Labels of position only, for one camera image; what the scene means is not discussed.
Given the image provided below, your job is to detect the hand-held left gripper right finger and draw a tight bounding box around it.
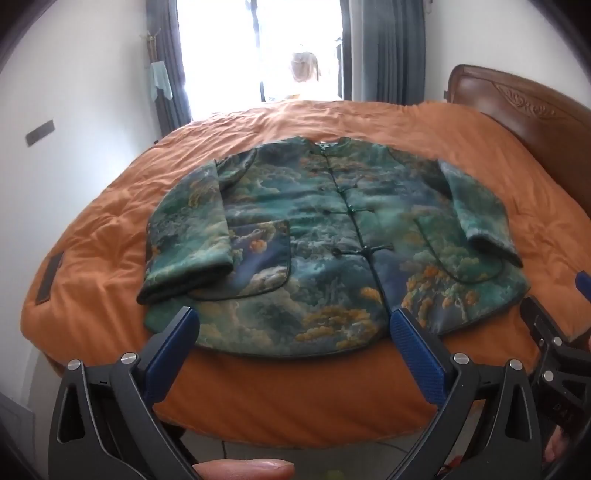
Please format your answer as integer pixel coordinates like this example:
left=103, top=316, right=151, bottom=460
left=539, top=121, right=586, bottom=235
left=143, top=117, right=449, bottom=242
left=390, top=308, right=548, bottom=480

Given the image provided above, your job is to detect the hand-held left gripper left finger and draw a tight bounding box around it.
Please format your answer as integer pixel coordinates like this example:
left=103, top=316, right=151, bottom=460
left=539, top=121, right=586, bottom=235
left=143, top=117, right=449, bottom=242
left=48, top=307, right=201, bottom=480

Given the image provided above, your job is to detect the green landscape print padded jacket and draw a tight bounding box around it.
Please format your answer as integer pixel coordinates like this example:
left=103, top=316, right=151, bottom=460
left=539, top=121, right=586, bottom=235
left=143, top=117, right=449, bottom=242
left=137, top=136, right=531, bottom=358

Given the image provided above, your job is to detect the person's right hand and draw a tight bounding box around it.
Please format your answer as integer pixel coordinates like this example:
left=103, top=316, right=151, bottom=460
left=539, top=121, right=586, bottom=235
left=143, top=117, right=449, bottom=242
left=542, top=422, right=573, bottom=468

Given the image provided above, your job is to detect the person's left hand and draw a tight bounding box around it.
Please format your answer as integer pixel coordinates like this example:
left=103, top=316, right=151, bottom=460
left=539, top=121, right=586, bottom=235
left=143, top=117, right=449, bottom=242
left=191, top=459, right=296, bottom=480

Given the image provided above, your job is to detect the orange bed blanket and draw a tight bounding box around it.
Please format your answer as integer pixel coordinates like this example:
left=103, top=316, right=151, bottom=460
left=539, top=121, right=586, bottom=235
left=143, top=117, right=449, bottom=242
left=19, top=99, right=591, bottom=448

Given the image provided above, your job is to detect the carved wooden headboard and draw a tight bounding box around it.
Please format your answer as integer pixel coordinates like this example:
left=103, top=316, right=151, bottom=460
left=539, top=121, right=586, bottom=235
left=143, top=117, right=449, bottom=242
left=445, top=64, right=591, bottom=213

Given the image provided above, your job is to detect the teal hanging cloth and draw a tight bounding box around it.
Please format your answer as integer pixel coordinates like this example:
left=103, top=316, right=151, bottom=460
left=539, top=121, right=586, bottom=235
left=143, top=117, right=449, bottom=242
left=150, top=61, right=174, bottom=102

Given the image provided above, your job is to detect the grey curtain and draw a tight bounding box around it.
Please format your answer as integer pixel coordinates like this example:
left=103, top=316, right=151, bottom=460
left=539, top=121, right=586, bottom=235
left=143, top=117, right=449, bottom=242
left=145, top=0, right=192, bottom=139
left=344, top=0, right=428, bottom=106

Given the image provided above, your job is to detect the white hanging garment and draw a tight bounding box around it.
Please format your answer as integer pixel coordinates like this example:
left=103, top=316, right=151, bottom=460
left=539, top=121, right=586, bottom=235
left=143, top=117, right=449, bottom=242
left=290, top=52, right=320, bottom=84

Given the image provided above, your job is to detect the grey wall plate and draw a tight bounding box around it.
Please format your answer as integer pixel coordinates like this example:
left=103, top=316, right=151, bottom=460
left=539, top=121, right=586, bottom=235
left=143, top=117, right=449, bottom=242
left=25, top=120, right=55, bottom=147

